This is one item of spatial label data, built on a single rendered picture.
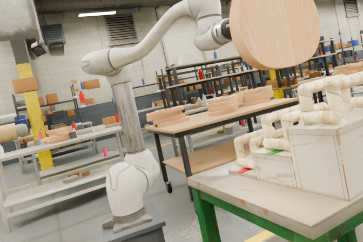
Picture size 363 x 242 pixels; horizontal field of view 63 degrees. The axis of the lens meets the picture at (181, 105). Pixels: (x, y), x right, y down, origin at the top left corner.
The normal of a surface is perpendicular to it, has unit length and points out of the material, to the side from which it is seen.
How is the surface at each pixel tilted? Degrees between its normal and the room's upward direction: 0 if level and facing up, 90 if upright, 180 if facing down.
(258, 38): 91
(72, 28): 90
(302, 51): 91
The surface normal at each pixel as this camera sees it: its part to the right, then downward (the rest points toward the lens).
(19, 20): 0.44, -0.04
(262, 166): -0.86, 0.21
